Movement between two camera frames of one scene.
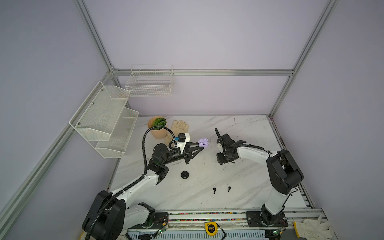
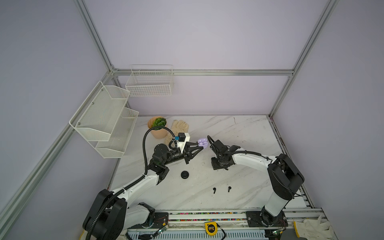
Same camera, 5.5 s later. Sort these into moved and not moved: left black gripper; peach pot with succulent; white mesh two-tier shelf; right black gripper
Moved: right black gripper
Not moved: left black gripper; white mesh two-tier shelf; peach pot with succulent
